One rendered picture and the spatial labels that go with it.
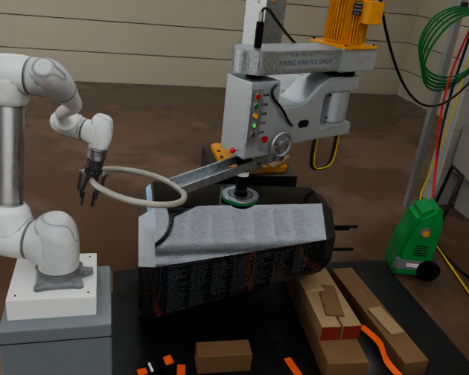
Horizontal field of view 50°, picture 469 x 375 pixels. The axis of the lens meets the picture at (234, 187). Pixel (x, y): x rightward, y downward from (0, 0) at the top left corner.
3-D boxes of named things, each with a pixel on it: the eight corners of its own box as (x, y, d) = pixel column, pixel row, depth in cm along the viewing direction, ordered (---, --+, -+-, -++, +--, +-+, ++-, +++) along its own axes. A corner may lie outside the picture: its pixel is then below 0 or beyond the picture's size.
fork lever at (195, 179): (265, 149, 306) (265, 141, 303) (286, 160, 292) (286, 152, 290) (166, 183, 270) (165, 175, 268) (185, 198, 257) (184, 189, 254)
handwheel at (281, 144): (279, 150, 289) (283, 125, 283) (291, 156, 282) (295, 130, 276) (259, 154, 280) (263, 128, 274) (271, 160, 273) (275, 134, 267)
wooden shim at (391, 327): (366, 309, 324) (367, 308, 323) (380, 307, 328) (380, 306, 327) (390, 335, 303) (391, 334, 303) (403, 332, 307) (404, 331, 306)
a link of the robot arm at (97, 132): (113, 148, 237) (88, 140, 238) (120, 117, 232) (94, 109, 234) (103, 152, 227) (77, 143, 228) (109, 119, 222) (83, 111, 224)
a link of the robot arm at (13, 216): (21, 267, 188) (-34, 257, 190) (42, 251, 204) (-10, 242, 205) (23, 56, 167) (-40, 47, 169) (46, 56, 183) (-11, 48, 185)
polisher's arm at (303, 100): (323, 139, 337) (336, 65, 316) (350, 151, 320) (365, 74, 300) (237, 155, 294) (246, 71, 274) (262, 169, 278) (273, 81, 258)
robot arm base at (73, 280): (94, 287, 195) (94, 275, 193) (33, 292, 188) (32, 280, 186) (91, 263, 211) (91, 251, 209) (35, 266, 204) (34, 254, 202)
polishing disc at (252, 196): (265, 200, 292) (265, 199, 291) (234, 206, 281) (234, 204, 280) (246, 185, 308) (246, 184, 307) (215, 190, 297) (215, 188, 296)
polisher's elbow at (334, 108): (307, 116, 316) (313, 85, 307) (326, 112, 328) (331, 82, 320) (332, 125, 304) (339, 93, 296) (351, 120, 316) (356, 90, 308)
